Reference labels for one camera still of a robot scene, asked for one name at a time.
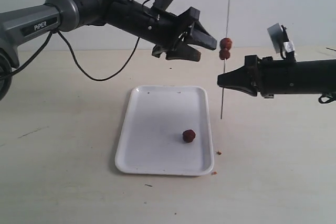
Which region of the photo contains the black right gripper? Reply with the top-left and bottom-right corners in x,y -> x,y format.
217,55 -> 297,99

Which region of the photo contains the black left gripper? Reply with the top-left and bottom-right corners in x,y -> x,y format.
110,1 -> 217,62

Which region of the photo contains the red meatball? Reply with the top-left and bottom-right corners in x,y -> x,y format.
182,129 -> 196,143
220,37 -> 233,51
219,48 -> 231,60

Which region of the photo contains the thin metal skewer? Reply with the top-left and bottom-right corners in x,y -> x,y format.
220,0 -> 230,120

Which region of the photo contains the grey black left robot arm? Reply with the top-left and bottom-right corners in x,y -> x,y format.
1,0 -> 217,97

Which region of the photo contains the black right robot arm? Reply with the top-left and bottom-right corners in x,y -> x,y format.
217,55 -> 335,104

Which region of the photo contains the white plastic tray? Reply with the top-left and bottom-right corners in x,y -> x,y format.
114,85 -> 214,176

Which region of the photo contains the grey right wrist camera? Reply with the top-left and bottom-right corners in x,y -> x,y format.
267,23 -> 296,62

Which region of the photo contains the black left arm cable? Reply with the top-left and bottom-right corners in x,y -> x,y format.
0,0 -> 160,82

